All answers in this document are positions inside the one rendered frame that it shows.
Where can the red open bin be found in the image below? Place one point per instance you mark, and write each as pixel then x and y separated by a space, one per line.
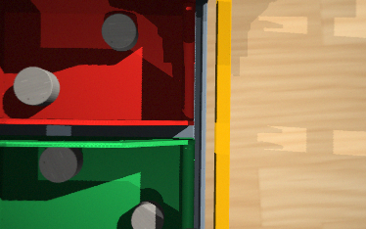
pixel 153 83

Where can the green bin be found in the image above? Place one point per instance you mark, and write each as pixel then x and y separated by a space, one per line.
pixel 118 173

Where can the yellow bar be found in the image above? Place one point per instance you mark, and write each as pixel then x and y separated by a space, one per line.
pixel 222 114

